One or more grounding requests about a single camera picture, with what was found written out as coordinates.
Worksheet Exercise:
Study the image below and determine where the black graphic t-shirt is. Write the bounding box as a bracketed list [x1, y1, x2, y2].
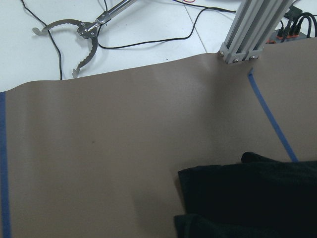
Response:
[174, 152, 317, 238]

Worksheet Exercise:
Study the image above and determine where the brown paper table cover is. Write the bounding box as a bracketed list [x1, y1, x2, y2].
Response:
[0, 38, 317, 238]

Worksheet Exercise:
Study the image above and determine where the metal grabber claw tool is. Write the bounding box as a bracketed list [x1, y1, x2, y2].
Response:
[32, 0, 136, 78]

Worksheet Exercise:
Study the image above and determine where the black thin cable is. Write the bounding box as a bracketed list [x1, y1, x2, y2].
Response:
[19, 0, 237, 81]

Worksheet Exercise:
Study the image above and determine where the aluminium frame post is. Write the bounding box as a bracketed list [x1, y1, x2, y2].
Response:
[219, 0, 292, 64]

